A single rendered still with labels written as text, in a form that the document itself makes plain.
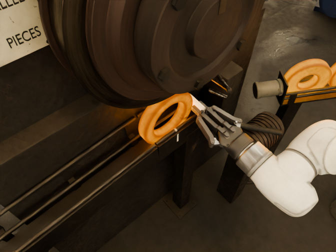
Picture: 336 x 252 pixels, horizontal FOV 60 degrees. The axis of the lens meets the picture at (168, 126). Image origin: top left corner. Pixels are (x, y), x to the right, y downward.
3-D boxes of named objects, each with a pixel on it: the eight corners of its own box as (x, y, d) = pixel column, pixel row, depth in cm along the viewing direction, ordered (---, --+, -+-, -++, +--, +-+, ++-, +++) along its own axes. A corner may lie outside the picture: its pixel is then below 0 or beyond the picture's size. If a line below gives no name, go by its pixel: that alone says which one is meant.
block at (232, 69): (196, 110, 111) (202, 61, 91) (211, 99, 114) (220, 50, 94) (217, 127, 106) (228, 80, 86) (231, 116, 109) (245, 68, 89)
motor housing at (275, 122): (209, 191, 151) (226, 133, 107) (238, 167, 159) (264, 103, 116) (228, 210, 145) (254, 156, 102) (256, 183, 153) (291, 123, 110)
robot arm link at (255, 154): (266, 163, 84) (250, 149, 86) (278, 148, 76) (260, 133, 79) (245, 182, 80) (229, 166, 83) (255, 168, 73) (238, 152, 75)
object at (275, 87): (251, 90, 106) (253, 78, 102) (276, 86, 106) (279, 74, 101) (256, 102, 103) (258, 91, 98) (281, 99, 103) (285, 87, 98)
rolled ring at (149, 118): (193, 81, 79) (185, 74, 80) (140, 120, 73) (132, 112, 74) (193, 119, 94) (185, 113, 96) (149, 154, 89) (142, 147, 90)
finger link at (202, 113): (227, 141, 84) (224, 144, 84) (200, 116, 88) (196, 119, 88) (230, 134, 81) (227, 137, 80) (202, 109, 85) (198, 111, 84)
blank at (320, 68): (287, 61, 95) (290, 69, 93) (335, 54, 95) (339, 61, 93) (277, 93, 108) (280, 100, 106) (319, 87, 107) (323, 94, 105)
